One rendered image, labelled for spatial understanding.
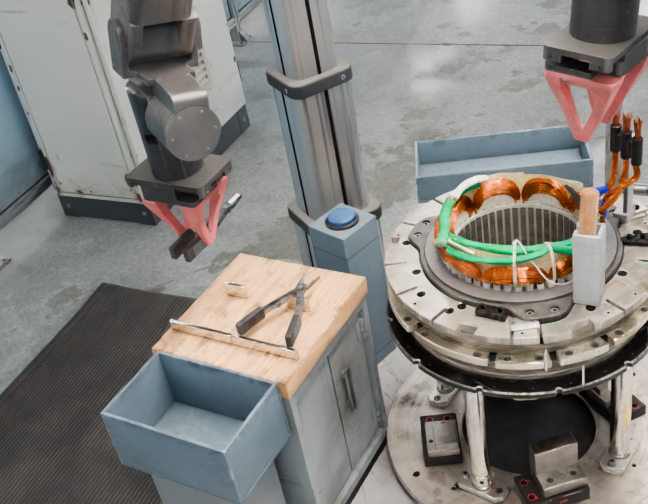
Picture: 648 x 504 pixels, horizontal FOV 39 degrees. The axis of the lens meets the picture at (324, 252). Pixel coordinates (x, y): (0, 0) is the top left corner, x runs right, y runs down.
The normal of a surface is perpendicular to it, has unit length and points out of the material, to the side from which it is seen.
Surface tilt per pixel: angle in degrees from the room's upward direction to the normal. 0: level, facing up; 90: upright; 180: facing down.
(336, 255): 90
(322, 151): 90
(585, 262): 90
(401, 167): 0
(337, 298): 0
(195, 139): 91
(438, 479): 0
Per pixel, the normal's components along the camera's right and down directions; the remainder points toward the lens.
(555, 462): 0.22, 0.53
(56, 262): -0.16, -0.81
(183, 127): 0.48, 0.45
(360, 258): 0.72, 0.30
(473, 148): -0.07, 0.58
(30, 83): -0.38, 0.58
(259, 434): 0.87, 0.15
